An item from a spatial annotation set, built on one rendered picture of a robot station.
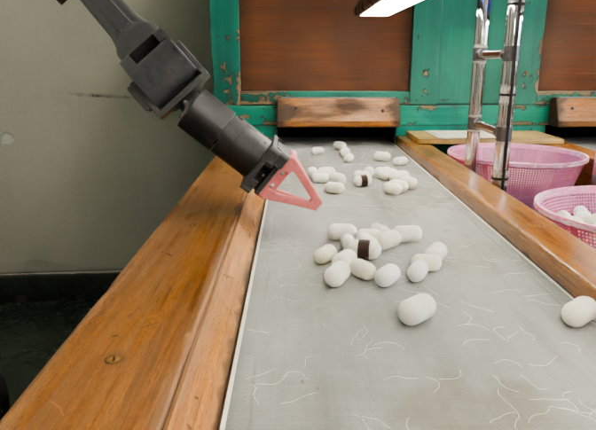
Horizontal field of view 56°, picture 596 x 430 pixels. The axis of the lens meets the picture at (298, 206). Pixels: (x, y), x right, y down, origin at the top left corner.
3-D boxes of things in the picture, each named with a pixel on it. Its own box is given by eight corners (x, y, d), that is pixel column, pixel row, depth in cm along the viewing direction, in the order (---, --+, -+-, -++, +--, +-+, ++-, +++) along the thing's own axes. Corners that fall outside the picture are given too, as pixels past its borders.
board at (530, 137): (419, 144, 127) (419, 138, 127) (405, 135, 142) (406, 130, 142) (564, 144, 128) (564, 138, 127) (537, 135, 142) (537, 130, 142)
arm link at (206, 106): (168, 120, 66) (197, 81, 66) (173, 121, 73) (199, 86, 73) (215, 155, 68) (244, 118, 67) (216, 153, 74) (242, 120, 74)
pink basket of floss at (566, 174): (546, 223, 98) (552, 170, 95) (419, 197, 117) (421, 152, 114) (604, 199, 115) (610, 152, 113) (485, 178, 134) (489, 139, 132)
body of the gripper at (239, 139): (286, 142, 76) (241, 107, 74) (285, 154, 66) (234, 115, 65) (256, 179, 77) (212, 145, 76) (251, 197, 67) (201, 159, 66)
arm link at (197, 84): (122, 86, 66) (177, 37, 66) (138, 93, 78) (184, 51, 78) (192, 161, 68) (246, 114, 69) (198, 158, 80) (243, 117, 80)
